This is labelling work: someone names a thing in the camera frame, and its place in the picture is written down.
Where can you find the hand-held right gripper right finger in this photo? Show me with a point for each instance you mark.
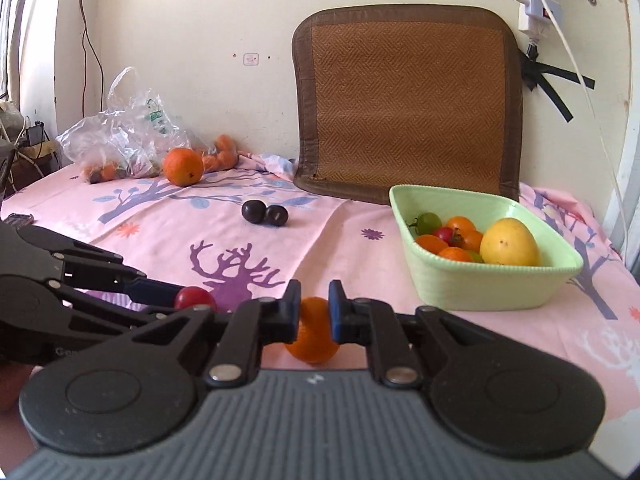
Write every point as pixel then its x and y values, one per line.
pixel 336 312

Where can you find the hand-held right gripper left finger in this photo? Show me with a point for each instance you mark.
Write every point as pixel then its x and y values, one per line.
pixel 295 312

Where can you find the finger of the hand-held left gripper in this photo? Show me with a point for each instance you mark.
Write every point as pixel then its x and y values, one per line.
pixel 150 291
pixel 110 322

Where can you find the red tomato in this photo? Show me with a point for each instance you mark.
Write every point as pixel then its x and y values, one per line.
pixel 192 297
pixel 443 234

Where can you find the small orange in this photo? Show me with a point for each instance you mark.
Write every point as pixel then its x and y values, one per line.
pixel 461 223
pixel 431 244

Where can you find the green tomato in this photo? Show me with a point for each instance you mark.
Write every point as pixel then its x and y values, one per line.
pixel 429 221
pixel 476 258

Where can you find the light green bowl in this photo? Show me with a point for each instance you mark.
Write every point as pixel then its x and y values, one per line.
pixel 475 290

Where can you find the pink printed bed sheet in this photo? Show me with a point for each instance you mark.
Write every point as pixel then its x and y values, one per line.
pixel 350 260

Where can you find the small brown rectangular object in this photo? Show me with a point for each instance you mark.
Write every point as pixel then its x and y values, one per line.
pixel 17 219

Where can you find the dark plum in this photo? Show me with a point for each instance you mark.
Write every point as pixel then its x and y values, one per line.
pixel 253 211
pixel 276 215

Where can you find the small tangerine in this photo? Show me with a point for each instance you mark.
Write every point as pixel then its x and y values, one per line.
pixel 106 172

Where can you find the large orange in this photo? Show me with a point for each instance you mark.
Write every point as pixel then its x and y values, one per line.
pixel 182 166

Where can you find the brown box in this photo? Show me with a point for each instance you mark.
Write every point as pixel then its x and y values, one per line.
pixel 27 167

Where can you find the clear plastic bag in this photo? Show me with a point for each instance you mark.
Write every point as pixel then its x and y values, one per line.
pixel 120 135

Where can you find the black charger adapter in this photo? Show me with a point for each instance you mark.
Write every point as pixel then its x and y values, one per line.
pixel 34 135

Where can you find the yellow mango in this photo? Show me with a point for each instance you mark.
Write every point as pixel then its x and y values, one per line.
pixel 510 242

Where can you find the brown woven seat mat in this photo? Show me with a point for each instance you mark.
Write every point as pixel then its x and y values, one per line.
pixel 405 105

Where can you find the white curtain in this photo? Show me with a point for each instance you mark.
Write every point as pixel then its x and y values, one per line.
pixel 10 20

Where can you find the black tape strips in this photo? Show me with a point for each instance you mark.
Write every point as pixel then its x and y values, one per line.
pixel 530 72

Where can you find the pink wall sticker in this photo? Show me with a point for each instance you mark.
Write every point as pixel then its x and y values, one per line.
pixel 251 59

